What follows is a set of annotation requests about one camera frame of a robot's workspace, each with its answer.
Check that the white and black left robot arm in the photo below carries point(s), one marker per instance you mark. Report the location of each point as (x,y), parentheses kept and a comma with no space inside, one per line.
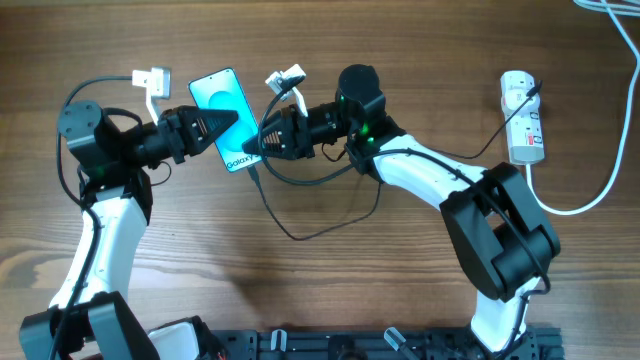
(116,201)

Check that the blue Galaxy smartphone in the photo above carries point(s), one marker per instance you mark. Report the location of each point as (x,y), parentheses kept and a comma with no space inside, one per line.
(221,94)

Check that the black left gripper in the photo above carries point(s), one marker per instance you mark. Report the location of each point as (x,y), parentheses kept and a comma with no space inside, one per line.
(180,126)

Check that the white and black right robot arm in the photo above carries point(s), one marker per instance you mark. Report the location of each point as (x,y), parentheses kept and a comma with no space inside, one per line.
(502,238)

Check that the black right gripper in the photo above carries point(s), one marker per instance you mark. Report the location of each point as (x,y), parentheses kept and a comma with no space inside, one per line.
(296,141)

